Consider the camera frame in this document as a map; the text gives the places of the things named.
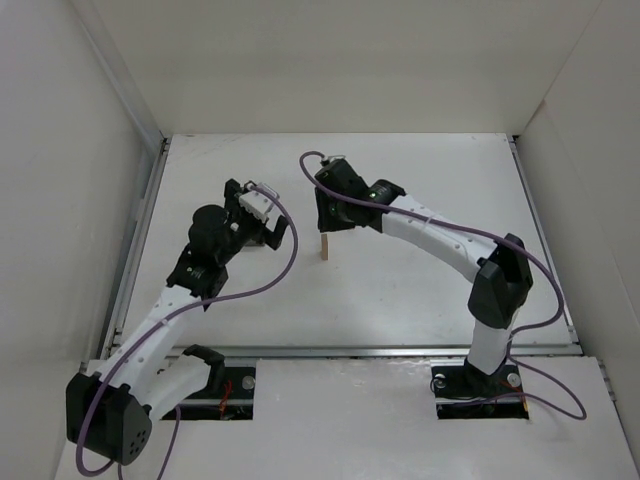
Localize natural long wood block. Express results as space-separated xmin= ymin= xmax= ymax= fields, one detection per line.
xmin=320 ymin=233 xmax=329 ymax=261

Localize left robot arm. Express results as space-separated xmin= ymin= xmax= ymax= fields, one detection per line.
xmin=65 ymin=179 xmax=296 ymax=478

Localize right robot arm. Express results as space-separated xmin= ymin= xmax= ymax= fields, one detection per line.
xmin=314 ymin=156 xmax=533 ymax=396

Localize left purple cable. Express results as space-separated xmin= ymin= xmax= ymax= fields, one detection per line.
xmin=74 ymin=187 xmax=300 ymax=480

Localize purple cable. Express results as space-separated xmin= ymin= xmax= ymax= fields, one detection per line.
xmin=298 ymin=150 xmax=587 ymax=421
xmin=74 ymin=187 xmax=300 ymax=480

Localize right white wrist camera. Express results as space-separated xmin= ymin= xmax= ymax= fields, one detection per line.
xmin=320 ymin=155 xmax=346 ymax=166

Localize aluminium left rail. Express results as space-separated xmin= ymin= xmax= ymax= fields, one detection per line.
xmin=93 ymin=137 xmax=172 ymax=359

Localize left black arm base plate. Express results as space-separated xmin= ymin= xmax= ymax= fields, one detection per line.
xmin=180 ymin=366 xmax=256 ymax=421

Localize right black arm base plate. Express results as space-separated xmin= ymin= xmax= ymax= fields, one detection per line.
xmin=430 ymin=363 xmax=529 ymax=420

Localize aluminium front rail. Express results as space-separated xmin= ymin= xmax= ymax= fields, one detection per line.
xmin=107 ymin=344 xmax=584 ymax=359

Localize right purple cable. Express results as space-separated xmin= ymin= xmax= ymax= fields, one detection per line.
xmin=298 ymin=150 xmax=587 ymax=421

